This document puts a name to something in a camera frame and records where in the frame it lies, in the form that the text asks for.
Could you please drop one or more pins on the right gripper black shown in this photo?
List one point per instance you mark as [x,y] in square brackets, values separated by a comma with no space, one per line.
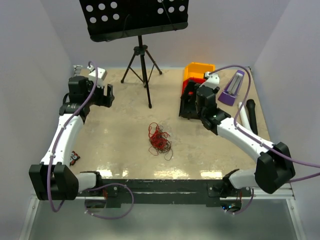
[197,85]

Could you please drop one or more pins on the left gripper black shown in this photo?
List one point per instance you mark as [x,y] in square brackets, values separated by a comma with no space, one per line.
[105,100]

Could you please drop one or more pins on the black plastic bin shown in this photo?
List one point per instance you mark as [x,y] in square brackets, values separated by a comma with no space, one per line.
[187,108]

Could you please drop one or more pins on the yellow plastic bin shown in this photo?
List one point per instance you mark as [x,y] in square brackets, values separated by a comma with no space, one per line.
[197,70]

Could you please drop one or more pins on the red plastic bin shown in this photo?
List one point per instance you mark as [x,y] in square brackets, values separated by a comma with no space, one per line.
[184,84]

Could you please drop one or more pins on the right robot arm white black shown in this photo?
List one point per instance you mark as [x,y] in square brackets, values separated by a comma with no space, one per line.
[273,168]

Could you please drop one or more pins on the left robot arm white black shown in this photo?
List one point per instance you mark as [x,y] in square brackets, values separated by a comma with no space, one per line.
[52,178]

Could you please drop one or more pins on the purple metronome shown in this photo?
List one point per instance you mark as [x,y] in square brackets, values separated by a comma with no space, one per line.
[230,92]

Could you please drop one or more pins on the black microphone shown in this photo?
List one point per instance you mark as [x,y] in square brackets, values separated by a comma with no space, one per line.
[251,109]

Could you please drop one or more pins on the black music stand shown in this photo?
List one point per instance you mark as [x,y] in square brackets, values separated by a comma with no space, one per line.
[110,20]

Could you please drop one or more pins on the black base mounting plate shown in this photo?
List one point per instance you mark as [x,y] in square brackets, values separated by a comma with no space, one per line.
[208,192]

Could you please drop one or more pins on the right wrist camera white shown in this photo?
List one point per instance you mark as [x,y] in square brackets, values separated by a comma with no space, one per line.
[211,80]

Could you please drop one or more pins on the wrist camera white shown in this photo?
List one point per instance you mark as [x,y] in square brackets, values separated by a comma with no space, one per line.
[211,80]
[99,75]

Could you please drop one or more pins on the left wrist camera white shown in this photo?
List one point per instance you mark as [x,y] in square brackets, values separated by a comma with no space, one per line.
[99,75]

